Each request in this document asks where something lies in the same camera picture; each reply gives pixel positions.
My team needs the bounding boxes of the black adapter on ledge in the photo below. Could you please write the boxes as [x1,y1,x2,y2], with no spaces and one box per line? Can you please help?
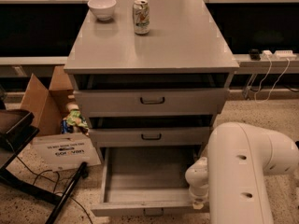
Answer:
[249,49,261,61]

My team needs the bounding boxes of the black floor cable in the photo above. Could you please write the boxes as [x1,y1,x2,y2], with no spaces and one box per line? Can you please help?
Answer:
[6,138,94,224]

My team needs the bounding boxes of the white hanging cable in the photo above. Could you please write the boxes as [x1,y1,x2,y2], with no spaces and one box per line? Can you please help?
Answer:
[253,58,292,104]

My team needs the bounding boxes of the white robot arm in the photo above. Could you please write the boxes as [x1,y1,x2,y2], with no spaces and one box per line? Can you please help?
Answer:
[185,122,298,224]

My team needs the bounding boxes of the grey drawer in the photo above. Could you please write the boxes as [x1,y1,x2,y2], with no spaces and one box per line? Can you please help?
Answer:
[74,89,228,118]
[92,146,199,217]
[90,127,210,147]

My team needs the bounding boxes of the white green soda can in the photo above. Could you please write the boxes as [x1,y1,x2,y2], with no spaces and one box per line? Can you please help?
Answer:
[133,0,150,35]

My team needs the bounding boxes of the brown cardboard box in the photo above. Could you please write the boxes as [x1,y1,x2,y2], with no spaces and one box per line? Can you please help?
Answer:
[21,66,101,171]

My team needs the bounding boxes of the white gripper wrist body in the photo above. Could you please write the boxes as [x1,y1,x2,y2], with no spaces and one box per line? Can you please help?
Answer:
[189,185,208,203]

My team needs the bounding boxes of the white power strip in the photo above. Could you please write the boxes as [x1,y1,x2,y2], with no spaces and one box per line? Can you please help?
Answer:
[262,50,297,60]

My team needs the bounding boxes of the grey bottom drawer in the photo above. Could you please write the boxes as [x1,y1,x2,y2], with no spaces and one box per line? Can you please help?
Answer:
[92,146,199,217]

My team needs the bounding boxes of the black stand with tray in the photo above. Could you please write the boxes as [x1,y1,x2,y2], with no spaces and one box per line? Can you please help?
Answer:
[0,109,88,224]

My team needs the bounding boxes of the grey top drawer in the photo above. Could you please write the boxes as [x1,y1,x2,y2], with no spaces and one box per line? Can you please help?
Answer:
[74,89,228,118]

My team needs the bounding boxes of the green toy figure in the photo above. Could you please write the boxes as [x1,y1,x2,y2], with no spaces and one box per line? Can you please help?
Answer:
[61,103,89,135]

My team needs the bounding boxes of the grey drawer cabinet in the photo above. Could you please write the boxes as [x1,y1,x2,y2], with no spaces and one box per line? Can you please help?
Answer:
[64,0,240,161]

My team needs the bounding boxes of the white ceramic bowl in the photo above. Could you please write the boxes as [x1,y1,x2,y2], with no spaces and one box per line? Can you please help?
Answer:
[88,0,117,21]

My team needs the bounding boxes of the grey middle drawer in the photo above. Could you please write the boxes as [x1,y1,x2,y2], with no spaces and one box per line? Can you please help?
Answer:
[90,127,210,147]

